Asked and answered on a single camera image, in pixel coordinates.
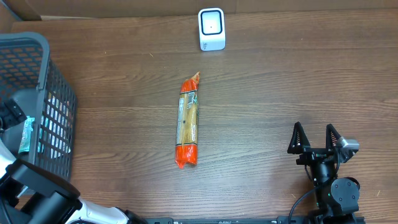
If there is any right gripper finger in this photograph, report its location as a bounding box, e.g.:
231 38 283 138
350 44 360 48
326 124 341 149
287 122 311 154

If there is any long orange snack package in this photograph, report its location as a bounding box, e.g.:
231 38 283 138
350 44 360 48
175 72 200 169

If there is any teal snack packet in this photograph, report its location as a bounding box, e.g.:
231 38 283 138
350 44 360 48
18 116 35 154

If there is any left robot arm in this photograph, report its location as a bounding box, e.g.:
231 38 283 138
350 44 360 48
1 146 147 223

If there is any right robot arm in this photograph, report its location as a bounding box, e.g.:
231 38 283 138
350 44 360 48
287 122 365 223

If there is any white barcode scanner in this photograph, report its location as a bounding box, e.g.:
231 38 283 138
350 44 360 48
198 7 226 52

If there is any grey plastic mesh basket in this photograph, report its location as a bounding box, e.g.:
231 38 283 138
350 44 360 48
1 32 77 180

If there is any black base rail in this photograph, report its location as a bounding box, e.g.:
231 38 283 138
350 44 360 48
144 216 311 224

